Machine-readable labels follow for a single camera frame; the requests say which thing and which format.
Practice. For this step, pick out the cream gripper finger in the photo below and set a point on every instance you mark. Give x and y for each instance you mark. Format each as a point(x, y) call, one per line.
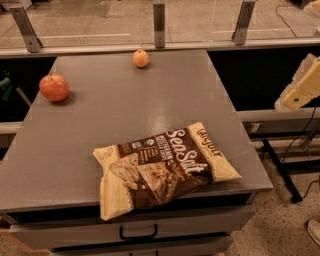
point(304, 87)

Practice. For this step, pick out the orange fruit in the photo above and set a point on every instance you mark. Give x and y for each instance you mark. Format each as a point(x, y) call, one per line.
point(140, 58)

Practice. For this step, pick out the brown sea salt chip bag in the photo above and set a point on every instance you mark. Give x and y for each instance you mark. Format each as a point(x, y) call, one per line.
point(156, 170)

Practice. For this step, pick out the black metal stand leg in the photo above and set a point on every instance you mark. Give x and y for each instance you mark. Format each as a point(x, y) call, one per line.
point(295, 195)

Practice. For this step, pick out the white shoe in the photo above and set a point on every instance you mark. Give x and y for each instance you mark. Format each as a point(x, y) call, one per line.
point(313, 229)

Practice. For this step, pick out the grey lower drawer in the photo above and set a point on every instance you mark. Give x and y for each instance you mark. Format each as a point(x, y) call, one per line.
point(204, 246)

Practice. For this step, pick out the grey drawer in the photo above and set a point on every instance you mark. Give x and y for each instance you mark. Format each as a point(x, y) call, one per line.
point(204, 246)
point(171, 224)

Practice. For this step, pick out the red apple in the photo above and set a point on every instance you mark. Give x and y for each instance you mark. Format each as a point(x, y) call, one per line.
point(54, 87)

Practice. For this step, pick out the grey upper drawer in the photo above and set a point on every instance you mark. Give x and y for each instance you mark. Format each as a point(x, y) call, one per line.
point(171, 224)

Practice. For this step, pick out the right metal railing bracket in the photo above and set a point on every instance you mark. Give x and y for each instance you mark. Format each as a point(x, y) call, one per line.
point(240, 33)

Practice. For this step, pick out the metal railing bracket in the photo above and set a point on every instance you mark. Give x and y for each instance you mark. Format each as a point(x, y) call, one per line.
point(32, 42)
point(159, 25)
point(240, 33)

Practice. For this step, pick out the middle metal railing bracket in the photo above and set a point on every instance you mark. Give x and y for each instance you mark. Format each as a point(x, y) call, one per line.
point(159, 25)

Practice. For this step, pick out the black drawer handle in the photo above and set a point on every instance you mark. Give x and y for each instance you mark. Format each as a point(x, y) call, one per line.
point(138, 232)

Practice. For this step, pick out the grey horizontal rail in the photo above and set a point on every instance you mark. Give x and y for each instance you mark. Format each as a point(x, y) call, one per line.
point(169, 46)

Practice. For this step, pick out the left metal railing bracket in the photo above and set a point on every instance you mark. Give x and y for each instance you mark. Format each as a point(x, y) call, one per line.
point(32, 42)

